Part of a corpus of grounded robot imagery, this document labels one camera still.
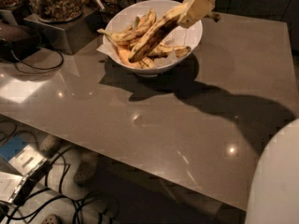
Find black floor cables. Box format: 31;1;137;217
0;119;121;224

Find blue paper sheet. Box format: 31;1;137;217
0;136;27;161

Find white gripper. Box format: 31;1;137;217
178;0;215;29

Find silver electronics box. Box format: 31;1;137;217
0;145;47;204

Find black appliance cable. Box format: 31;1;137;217
0;37;65;73

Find grey clog shoe left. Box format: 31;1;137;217
39;134;62;158

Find white ceramic bowl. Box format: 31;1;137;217
97;0;203;77

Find dark round appliance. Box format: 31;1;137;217
0;22;40;62

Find white paper liner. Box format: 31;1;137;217
98;0;203;76

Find grey clog shoe right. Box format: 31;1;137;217
74;151;98;186

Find grey shoe bottom edge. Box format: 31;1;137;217
41;214;63;224

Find grey clog shoe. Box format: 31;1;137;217
39;134;62;158
74;151;98;186

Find spotted banana top left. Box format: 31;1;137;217
97;9;156;45

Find small banana right side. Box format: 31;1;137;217
149;44;191;58

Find large spotted banana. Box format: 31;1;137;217
128;4;221;63

